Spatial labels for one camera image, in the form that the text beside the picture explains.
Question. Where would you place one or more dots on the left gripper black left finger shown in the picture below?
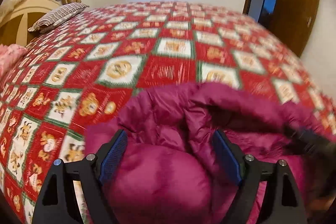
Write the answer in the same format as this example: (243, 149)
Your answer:
(69, 185)

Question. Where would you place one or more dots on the magenta down jacket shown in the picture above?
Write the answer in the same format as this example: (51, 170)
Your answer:
(169, 172)

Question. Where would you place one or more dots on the red checkered bedspread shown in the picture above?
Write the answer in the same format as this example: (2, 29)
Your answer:
(85, 70)

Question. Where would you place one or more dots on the pink floral pillow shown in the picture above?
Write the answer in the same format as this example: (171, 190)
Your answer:
(9, 56)

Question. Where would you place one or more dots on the beige wooden headboard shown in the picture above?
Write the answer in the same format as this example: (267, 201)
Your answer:
(14, 28)

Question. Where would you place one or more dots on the striped grey pillow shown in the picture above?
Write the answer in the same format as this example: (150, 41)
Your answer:
(57, 17)

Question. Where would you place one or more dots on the brown wooden door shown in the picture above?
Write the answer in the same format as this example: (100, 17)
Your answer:
(292, 22)

